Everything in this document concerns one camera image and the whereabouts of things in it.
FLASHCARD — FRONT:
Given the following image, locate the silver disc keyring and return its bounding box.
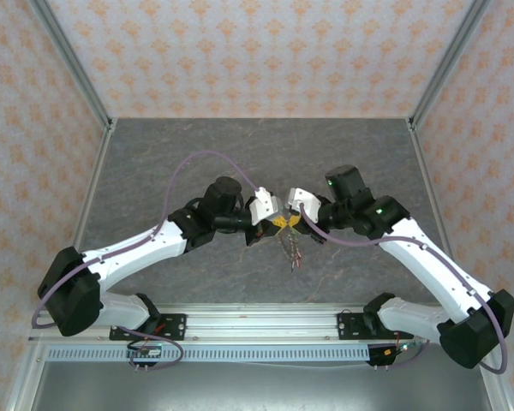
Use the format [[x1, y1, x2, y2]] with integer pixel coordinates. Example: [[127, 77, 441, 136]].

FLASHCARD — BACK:
[[276, 226, 306, 273]]

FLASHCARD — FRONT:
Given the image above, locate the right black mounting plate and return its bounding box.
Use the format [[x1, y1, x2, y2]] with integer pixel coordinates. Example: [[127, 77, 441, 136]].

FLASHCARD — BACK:
[[337, 311, 386, 343]]

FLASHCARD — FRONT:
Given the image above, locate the black mounting plate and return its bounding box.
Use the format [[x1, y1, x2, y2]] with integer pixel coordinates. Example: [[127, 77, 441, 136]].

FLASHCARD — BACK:
[[337, 311, 386, 343], [109, 313, 188, 343]]

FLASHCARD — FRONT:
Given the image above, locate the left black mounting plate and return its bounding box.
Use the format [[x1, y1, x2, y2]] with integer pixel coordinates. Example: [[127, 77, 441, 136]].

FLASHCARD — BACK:
[[109, 313, 188, 343]]

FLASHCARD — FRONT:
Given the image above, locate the grey metal lower panel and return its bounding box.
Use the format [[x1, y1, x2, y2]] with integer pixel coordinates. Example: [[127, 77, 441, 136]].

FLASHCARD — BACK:
[[29, 361, 498, 411]]

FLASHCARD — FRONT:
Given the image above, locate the right controller circuit board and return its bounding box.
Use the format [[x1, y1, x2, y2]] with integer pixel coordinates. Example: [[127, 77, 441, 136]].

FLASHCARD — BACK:
[[383, 341, 417, 357]]

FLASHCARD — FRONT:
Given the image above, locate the controller circuit board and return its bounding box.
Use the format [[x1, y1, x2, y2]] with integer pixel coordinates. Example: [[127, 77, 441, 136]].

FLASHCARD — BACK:
[[383, 341, 417, 357], [126, 340, 164, 359]]

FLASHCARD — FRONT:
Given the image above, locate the left controller circuit board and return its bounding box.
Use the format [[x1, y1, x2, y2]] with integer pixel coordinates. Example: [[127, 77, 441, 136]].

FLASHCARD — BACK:
[[126, 340, 164, 359]]

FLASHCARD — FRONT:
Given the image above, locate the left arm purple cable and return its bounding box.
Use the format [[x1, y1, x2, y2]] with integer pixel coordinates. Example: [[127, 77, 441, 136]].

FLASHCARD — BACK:
[[32, 150, 260, 370]]

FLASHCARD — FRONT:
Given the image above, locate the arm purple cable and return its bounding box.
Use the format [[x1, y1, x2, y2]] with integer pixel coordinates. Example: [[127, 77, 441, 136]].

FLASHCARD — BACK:
[[32, 150, 260, 370], [299, 204, 511, 376]]

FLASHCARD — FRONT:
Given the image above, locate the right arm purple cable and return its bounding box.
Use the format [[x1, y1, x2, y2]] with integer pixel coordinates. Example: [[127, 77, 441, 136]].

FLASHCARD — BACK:
[[299, 204, 511, 376]]

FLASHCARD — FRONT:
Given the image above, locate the aluminium table edge rail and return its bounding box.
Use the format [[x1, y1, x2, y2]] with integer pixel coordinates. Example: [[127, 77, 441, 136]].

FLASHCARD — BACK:
[[49, 122, 117, 310], [405, 118, 463, 301]]

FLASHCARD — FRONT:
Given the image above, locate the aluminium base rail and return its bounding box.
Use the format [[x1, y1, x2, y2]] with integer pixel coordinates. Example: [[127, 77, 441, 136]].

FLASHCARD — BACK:
[[27, 302, 451, 344]]

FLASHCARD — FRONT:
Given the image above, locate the white slotted cable duct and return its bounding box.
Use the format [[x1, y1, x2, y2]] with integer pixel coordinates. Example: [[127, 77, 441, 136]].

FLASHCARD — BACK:
[[45, 345, 372, 364]]

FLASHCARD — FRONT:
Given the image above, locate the aluminium frame post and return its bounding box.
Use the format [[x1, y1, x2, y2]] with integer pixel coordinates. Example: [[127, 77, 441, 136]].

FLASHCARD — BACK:
[[406, 0, 492, 134], [27, 0, 115, 134]]

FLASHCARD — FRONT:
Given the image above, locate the aluminium frame leg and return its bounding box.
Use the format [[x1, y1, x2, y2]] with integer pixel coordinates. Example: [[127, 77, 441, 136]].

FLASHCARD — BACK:
[[479, 366, 514, 411], [3, 342, 48, 411]]

